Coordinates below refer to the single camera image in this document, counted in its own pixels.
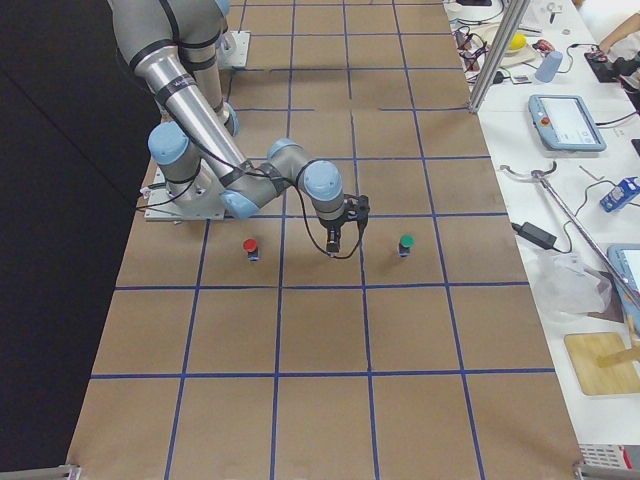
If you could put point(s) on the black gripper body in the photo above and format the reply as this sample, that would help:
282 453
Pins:
334 226

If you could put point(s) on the green push button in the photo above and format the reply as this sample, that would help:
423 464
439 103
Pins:
405 245

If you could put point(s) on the red push button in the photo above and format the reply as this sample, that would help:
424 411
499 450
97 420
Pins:
251 248

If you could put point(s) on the black power adapter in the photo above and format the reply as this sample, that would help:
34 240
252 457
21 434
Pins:
537 236

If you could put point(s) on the metal reacher rod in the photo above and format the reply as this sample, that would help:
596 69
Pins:
540 176

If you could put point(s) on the clear plastic bag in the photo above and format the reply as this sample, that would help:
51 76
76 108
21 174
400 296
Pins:
565 283

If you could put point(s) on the teach pendant tablet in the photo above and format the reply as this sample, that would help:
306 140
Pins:
625 258
564 123

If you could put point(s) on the yellow ball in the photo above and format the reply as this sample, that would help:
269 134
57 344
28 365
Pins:
518 42

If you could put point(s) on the light blue cup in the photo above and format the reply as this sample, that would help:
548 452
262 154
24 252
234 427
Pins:
549 67

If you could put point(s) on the blue milk carton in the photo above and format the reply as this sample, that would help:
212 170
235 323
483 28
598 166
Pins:
621 194

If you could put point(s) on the wooden cutting board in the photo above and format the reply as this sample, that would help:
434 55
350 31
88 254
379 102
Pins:
602 363

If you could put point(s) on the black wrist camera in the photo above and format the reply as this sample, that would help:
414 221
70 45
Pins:
333 239

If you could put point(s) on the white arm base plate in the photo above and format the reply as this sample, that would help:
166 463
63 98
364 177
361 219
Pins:
232 50
200 202

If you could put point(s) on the aluminium frame post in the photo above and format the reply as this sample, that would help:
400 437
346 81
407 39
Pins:
515 10

